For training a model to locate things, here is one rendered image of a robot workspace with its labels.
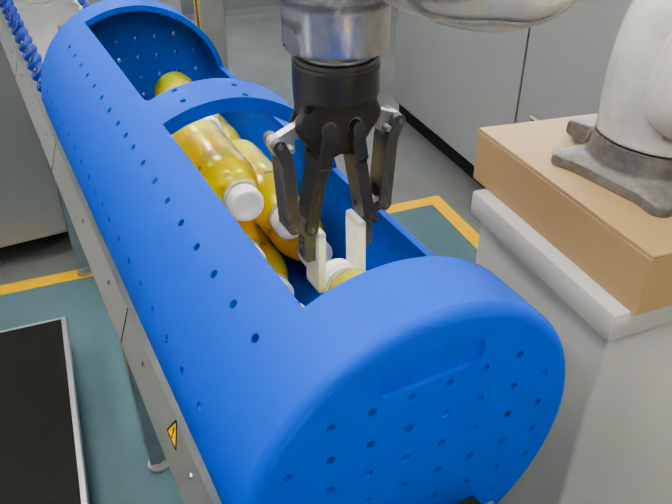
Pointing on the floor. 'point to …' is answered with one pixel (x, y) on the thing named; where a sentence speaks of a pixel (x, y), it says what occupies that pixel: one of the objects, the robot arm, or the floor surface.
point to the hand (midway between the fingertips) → (336, 252)
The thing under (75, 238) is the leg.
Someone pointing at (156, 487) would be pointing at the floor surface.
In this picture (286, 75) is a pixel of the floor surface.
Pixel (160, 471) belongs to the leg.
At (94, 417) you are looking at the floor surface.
